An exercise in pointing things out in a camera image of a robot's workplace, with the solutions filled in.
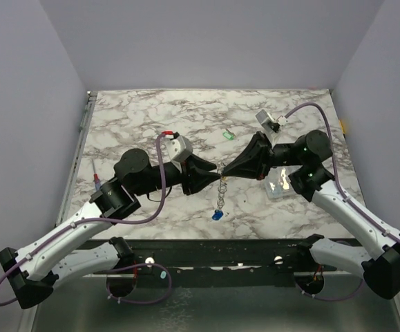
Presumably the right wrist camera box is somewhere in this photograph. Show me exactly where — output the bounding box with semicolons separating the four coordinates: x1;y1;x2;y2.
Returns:
256;109;287;146

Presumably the clear plastic parts box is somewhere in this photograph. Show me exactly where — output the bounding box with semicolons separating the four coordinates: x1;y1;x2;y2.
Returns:
264;166;297;200

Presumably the green key tag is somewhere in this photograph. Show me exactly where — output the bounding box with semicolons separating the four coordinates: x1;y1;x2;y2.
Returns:
222;130;235;140

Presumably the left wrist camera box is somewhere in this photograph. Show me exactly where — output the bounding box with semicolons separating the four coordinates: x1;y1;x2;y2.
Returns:
166;135;193;163

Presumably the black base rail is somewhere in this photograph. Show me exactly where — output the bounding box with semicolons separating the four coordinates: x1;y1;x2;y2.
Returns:
92;237;339;288

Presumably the blue red screwdriver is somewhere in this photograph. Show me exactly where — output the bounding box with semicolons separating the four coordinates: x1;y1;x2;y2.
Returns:
91;159;102;191

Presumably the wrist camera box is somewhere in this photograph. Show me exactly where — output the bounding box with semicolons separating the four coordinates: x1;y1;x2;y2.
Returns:
166;135;193;163
256;109;287;146

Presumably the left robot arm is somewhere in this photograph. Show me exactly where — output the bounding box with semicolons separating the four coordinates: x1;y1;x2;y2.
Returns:
0;147;220;309

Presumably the metal keyring chain with plate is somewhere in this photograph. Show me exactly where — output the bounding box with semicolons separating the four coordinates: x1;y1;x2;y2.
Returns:
210;165;231;222

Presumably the aluminium frame rail left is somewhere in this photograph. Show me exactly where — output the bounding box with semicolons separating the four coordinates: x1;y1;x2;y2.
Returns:
55;91;98;226

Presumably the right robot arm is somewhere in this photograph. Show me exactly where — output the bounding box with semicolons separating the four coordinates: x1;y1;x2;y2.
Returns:
222;130;400;299

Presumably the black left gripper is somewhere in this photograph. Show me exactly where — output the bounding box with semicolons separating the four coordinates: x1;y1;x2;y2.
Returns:
133;153;221;197

